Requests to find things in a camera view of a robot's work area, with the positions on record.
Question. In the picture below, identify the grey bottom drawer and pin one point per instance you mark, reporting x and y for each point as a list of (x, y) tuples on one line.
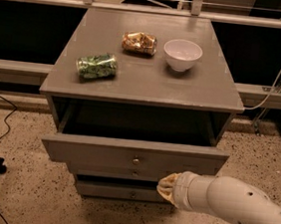
[(129, 189)]

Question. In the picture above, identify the grey drawer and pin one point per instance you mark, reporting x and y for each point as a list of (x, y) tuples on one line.
[(129, 189), (115, 172), (121, 140)]

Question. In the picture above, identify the grey wooden drawer cabinet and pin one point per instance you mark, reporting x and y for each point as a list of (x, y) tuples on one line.
[(208, 86)]

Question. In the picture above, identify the crushed green can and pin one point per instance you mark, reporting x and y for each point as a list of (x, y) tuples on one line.
[(93, 67)]

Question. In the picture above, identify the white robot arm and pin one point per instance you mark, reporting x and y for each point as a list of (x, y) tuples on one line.
[(224, 197)]

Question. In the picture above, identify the grey top drawer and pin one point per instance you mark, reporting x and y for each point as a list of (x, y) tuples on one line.
[(121, 140)]

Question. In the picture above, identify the tan padded gripper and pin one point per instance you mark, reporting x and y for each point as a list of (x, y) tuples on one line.
[(182, 190)]

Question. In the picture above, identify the crushed gold can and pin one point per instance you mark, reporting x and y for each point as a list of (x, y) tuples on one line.
[(139, 42)]

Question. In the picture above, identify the white bowl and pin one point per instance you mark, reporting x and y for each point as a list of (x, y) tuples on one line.
[(181, 55)]

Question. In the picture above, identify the grey middle drawer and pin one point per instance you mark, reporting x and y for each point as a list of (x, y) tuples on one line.
[(115, 172)]

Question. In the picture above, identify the metal railing frame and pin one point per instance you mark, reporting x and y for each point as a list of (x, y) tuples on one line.
[(151, 9)]

